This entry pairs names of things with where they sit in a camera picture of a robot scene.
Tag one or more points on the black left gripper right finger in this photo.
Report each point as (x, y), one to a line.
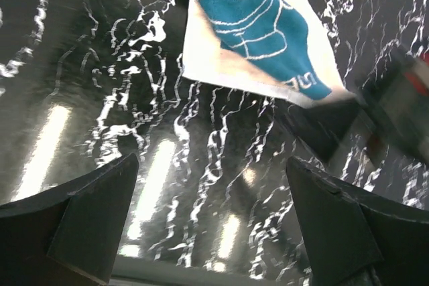
(355, 237)

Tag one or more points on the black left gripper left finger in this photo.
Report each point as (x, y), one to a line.
(69, 234)

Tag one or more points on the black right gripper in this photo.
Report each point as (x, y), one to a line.
(391, 111)

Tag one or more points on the teal Doraemon towel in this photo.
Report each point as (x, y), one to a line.
(276, 48)

